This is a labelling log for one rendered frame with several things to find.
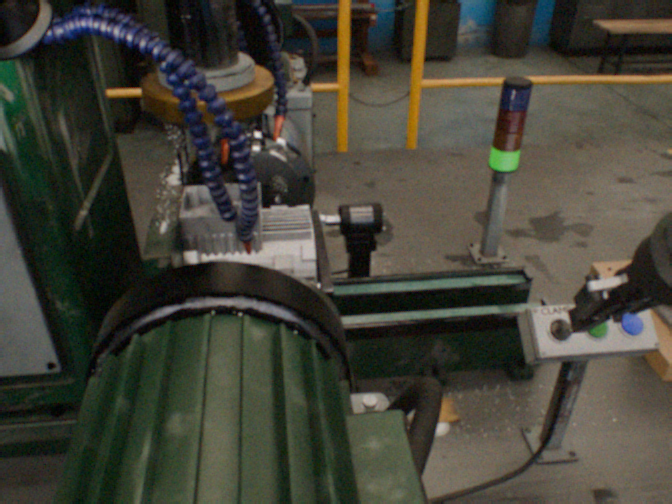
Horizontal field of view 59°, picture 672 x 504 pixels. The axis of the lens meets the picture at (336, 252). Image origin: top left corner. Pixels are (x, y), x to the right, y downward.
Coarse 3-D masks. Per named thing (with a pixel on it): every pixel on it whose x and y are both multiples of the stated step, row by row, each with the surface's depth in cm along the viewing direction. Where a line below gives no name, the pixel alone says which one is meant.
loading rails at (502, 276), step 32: (352, 288) 112; (384, 288) 112; (416, 288) 112; (448, 288) 112; (480, 288) 113; (512, 288) 114; (352, 320) 104; (384, 320) 104; (416, 320) 103; (448, 320) 103; (480, 320) 104; (512, 320) 105; (352, 352) 105; (384, 352) 105; (416, 352) 106; (448, 352) 107; (480, 352) 108; (512, 352) 109
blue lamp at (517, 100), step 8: (504, 88) 120; (512, 88) 118; (528, 88) 118; (504, 96) 120; (512, 96) 119; (520, 96) 119; (528, 96) 119; (504, 104) 121; (512, 104) 120; (520, 104) 120; (528, 104) 121
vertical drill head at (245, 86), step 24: (168, 0) 74; (192, 0) 73; (216, 0) 74; (168, 24) 76; (192, 24) 74; (216, 24) 75; (192, 48) 76; (216, 48) 77; (216, 72) 77; (240, 72) 79; (264, 72) 85; (144, 96) 79; (168, 96) 76; (192, 96) 76; (240, 96) 77; (264, 96) 80; (168, 120) 78; (240, 120) 79
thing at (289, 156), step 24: (264, 120) 116; (288, 120) 123; (216, 144) 110; (264, 144) 111; (288, 144) 112; (192, 168) 113; (264, 168) 114; (288, 168) 114; (264, 192) 116; (288, 192) 117; (312, 192) 118
